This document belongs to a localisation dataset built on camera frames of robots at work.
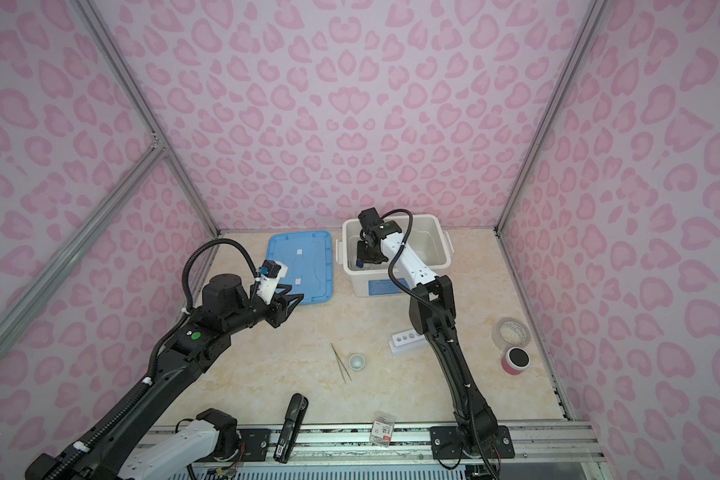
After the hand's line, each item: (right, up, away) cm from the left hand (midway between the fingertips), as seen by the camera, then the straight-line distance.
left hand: (296, 286), depth 74 cm
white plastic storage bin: (+39, +15, +32) cm, 52 cm away
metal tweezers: (+9, -23, +13) cm, 28 cm away
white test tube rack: (+29, -17, +13) cm, 36 cm away
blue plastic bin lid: (-5, +7, +38) cm, 39 cm away
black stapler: (0, -31, 0) cm, 31 cm away
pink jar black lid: (+58, -21, +8) cm, 62 cm away
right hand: (+17, +8, +29) cm, 35 cm away
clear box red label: (+21, -35, 0) cm, 41 cm away
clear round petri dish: (+61, -16, +19) cm, 66 cm away
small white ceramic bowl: (+14, -23, +12) cm, 30 cm away
